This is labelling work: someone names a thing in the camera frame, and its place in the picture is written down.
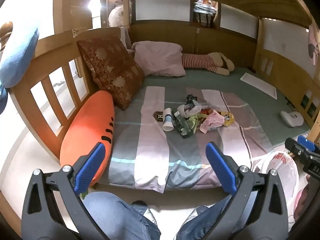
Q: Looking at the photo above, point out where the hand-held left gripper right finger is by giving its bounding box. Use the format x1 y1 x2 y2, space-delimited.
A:
205 142 294 240

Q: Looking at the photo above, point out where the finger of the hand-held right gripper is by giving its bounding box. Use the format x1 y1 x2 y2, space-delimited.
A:
297 135 320 155
285 137 310 162

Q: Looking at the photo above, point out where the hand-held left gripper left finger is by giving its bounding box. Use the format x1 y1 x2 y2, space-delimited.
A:
21 142 107 240

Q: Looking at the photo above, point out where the bin with white bag liner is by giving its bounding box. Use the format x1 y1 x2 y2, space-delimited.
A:
254 151 300 220

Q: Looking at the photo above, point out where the person's right hand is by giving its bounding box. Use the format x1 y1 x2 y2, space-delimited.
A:
294 184 310 218

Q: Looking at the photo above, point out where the orange carrot plush pillow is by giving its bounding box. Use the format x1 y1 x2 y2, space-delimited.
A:
59 90 115 188

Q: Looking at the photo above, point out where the yellow snack packet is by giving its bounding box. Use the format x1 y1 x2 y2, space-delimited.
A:
220 111 235 127

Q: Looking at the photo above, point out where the light green plastic bag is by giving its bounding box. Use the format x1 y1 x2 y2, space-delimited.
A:
187 114 203 131

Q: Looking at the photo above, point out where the person's left leg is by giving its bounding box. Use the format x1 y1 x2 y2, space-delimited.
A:
81 192 162 240

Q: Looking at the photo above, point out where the person's leg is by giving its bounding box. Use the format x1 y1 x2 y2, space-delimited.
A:
81 192 162 240
176 194 233 240

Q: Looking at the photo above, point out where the person's right leg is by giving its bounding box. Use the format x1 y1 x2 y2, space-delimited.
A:
176 194 233 240

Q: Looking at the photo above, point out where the pink grey striped blanket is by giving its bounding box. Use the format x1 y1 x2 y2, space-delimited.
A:
100 86 275 194

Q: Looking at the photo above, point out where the grey crumpled plastic bag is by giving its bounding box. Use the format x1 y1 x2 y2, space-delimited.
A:
177 102 200 118

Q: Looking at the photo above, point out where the white blue paper cup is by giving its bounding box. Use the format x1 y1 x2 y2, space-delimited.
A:
162 107 175 132

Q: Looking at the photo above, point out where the white flat paper sheet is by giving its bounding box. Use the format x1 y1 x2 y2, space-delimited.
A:
240 72 278 100

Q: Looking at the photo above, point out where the green bed sheet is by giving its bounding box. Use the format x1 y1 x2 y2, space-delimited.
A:
140 66 310 148

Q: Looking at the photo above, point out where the brown floral cushion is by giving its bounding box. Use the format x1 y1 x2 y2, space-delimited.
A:
76 35 145 111

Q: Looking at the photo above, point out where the pink hanging cloth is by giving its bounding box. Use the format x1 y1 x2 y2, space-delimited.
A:
308 24 320 60

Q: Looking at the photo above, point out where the striped plush rabbit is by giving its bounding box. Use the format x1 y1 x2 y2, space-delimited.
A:
181 52 235 76

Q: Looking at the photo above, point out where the pink pillow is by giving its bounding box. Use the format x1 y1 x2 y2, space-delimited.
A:
131 41 187 77

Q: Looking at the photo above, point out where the blue plush cushion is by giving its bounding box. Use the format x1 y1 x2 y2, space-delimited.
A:
0 27 40 88

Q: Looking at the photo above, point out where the white plush toy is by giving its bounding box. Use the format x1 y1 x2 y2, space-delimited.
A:
108 5 125 27

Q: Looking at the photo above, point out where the pile of items on shelf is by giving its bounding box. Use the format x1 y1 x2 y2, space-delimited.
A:
194 0 218 27

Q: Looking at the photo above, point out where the wooden bunk bed frame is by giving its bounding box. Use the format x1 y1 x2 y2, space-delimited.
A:
0 0 320 230

